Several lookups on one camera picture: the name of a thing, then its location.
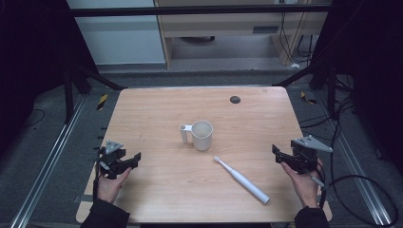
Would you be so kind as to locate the black horizontal frame bar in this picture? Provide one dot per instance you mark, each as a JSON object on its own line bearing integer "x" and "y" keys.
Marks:
{"x": 190, "y": 10}

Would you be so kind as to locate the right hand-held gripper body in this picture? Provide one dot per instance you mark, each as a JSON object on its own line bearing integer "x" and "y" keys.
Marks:
{"x": 305, "y": 153}

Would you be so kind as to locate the person's right hand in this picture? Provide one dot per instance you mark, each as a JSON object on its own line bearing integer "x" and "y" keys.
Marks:
{"x": 304, "y": 186}

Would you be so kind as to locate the wooden desk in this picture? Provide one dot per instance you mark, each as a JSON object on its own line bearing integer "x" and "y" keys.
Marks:
{"x": 221, "y": 28}

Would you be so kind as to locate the white electric toothbrush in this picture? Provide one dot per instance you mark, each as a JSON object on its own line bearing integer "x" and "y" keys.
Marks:
{"x": 244, "y": 182}

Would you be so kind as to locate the dark curtain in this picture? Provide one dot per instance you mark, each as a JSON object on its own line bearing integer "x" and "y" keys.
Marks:
{"x": 374, "y": 79}
{"x": 31, "y": 63}

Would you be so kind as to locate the aluminium floor rail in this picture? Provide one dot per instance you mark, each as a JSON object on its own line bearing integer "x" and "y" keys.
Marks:
{"x": 47, "y": 164}
{"x": 358, "y": 164}

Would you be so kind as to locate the white cabinet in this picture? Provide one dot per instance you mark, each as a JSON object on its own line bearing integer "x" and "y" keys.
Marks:
{"x": 120, "y": 41}

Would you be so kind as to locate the small white plug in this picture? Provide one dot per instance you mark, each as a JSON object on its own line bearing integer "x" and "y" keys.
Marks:
{"x": 295, "y": 65}

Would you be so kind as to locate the black frame strut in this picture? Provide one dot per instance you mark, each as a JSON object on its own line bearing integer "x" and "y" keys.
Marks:
{"x": 92, "y": 77}
{"x": 304, "y": 74}

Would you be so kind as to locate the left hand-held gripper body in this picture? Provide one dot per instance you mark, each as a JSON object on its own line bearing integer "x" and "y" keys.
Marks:
{"x": 111, "y": 158}

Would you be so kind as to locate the person's left hand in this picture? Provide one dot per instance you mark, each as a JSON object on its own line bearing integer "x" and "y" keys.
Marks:
{"x": 109, "y": 186}

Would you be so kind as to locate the dark round table grommet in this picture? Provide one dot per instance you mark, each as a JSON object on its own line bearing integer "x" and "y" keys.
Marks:
{"x": 235, "y": 99}

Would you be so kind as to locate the yellow black tape strip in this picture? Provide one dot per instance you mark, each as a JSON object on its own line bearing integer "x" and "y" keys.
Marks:
{"x": 102, "y": 102}
{"x": 307, "y": 98}

